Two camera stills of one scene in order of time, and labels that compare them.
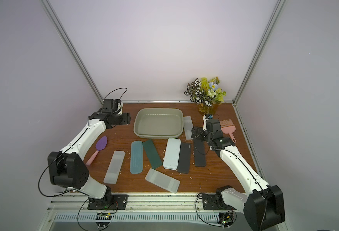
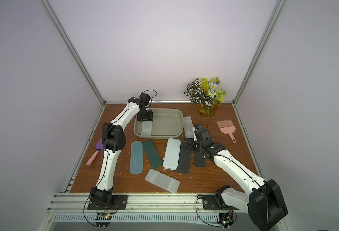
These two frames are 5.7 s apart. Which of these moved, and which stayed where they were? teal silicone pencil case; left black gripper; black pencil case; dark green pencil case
Moved: left black gripper
Stayed: dark green pencil case; black pencil case; teal silicone pencil case
